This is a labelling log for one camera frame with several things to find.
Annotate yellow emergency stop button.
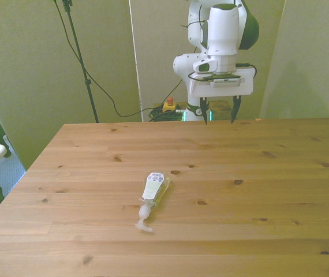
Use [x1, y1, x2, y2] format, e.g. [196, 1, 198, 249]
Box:
[162, 97, 180, 113]

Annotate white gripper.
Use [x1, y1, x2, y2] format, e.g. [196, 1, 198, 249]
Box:
[188, 66, 255, 125]

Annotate white vertical wall trim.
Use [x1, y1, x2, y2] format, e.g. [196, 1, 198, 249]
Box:
[128, 0, 144, 122]

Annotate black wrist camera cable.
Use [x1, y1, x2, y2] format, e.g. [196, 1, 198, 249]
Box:
[180, 5, 258, 83]

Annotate black camera stand cable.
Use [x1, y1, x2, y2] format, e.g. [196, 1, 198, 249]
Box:
[51, 0, 184, 118]

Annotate black camera stand pole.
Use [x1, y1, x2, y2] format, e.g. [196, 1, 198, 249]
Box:
[62, 0, 100, 123]

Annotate small wooden table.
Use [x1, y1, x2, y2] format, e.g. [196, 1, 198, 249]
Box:
[209, 100, 238, 121]

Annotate coiled dark cable bundle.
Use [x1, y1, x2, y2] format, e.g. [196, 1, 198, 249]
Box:
[148, 107, 186, 122]

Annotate white wrist camera with mount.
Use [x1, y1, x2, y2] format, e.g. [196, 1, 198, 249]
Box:
[193, 72, 242, 88]

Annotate clear sanitizer pump bottle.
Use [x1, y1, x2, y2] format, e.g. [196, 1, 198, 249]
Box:
[134, 172, 171, 233]

